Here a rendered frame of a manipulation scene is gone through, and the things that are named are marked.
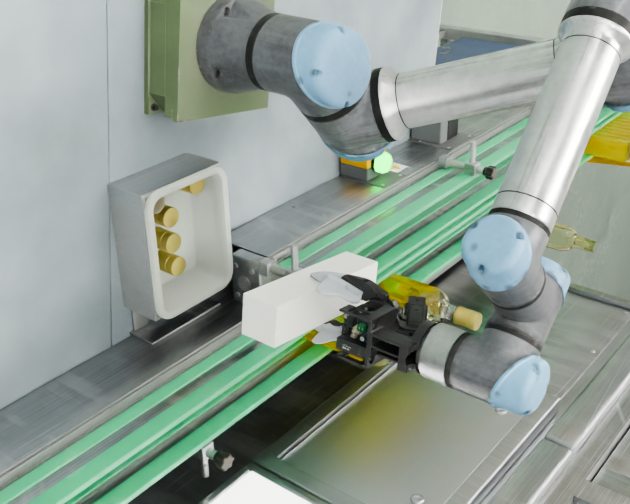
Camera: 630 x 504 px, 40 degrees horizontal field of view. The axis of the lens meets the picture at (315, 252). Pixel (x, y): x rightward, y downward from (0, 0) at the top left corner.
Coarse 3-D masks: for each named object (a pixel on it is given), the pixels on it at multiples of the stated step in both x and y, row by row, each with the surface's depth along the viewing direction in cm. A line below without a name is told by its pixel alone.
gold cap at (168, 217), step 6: (162, 210) 138; (168, 210) 138; (174, 210) 139; (156, 216) 138; (162, 216) 137; (168, 216) 138; (174, 216) 139; (156, 222) 139; (162, 222) 138; (168, 222) 138; (174, 222) 139
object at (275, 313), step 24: (336, 264) 131; (360, 264) 132; (264, 288) 121; (288, 288) 122; (312, 288) 122; (264, 312) 117; (288, 312) 118; (312, 312) 123; (336, 312) 128; (264, 336) 118; (288, 336) 120
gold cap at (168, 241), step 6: (156, 228) 142; (162, 228) 142; (156, 234) 141; (162, 234) 140; (168, 234) 140; (174, 234) 140; (156, 240) 141; (162, 240) 140; (168, 240) 140; (174, 240) 141; (180, 240) 142; (162, 246) 140; (168, 246) 140; (174, 246) 141; (168, 252) 141; (174, 252) 141
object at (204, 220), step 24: (216, 168) 140; (168, 192) 133; (216, 192) 144; (192, 216) 149; (216, 216) 146; (192, 240) 151; (216, 240) 148; (192, 264) 152; (216, 264) 151; (168, 288) 147; (192, 288) 147; (216, 288) 148; (168, 312) 140
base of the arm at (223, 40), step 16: (224, 0) 131; (240, 0) 131; (256, 0) 133; (208, 16) 130; (224, 16) 130; (240, 16) 130; (256, 16) 128; (272, 16) 128; (208, 32) 129; (224, 32) 128; (240, 32) 128; (256, 32) 126; (208, 48) 130; (224, 48) 129; (240, 48) 128; (208, 64) 131; (224, 64) 130; (240, 64) 129; (208, 80) 134; (224, 80) 133; (240, 80) 131; (256, 80) 129
